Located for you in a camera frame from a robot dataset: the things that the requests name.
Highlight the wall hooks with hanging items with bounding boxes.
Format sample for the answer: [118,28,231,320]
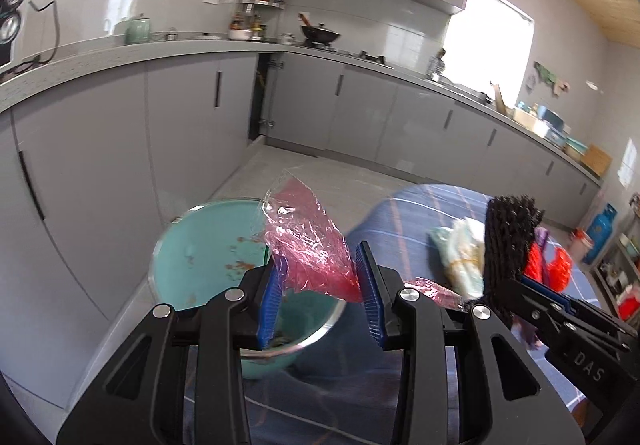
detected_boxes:
[530,61,573,98]

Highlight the crumpled white yellow wrapper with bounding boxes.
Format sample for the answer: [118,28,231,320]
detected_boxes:
[429,216,488,300]

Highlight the metal dish rack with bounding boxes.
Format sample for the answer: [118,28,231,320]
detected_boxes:
[427,47,446,83]

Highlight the white appliance with dials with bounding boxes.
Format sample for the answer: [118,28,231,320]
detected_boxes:
[0,0,38,70]

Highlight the grey kitchen countertop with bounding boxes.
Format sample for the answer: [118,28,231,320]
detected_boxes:
[0,37,603,186]

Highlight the red white plastic container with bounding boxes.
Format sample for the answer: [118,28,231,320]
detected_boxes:
[572,227,593,256]

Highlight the kitchen window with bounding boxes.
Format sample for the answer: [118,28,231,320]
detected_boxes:
[442,0,535,98]

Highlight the red plastic wrapper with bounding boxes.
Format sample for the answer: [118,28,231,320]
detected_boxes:
[260,168,466,312]

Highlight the blue gas cylinder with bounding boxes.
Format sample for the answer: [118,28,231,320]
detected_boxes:
[586,203,618,266]

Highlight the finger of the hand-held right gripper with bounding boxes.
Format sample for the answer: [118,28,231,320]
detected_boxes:
[520,274,603,314]
[495,277,632,356]

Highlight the blue plaid tablecloth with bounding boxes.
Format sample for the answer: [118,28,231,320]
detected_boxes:
[182,182,608,445]

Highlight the brown cardboard piece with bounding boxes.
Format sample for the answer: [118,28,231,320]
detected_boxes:
[582,145,613,178]

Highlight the red mesh bag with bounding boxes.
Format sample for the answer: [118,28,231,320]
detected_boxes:
[525,242,573,293]

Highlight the black foam net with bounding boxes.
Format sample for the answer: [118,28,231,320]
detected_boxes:
[481,194,547,326]

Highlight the green ceramic jar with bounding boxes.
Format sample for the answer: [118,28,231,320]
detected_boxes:
[124,14,152,44]

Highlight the gas stove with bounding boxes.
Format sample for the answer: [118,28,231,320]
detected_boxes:
[300,42,391,66]

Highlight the purple wrapper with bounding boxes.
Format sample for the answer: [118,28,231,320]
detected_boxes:
[534,226,551,286]

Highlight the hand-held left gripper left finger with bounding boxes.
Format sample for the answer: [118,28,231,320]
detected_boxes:
[56,255,291,445]

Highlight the metal shelf rack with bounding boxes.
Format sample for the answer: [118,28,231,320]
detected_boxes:
[590,195,640,321]

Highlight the metal spice rack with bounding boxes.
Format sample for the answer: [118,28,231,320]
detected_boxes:
[227,0,287,42]

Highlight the teal basin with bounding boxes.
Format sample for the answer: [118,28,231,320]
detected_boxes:
[150,197,348,378]

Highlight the blue lidded box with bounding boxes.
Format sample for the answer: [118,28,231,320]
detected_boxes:
[542,110,566,140]

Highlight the row of grey base cabinets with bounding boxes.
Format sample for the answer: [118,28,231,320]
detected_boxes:
[0,50,603,411]

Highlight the black cable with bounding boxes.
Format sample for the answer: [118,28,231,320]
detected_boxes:
[10,0,63,76]

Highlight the black wok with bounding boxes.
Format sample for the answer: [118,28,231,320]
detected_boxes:
[298,12,342,46]

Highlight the white storage box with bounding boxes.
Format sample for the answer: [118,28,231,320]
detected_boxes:
[512,107,551,136]

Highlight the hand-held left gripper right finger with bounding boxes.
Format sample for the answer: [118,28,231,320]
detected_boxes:
[354,240,585,445]

